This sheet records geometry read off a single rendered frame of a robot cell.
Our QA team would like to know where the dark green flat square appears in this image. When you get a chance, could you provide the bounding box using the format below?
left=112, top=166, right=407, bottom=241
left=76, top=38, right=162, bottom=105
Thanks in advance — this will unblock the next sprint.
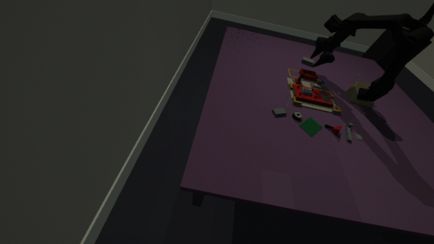
left=299, top=117, right=323, bottom=137

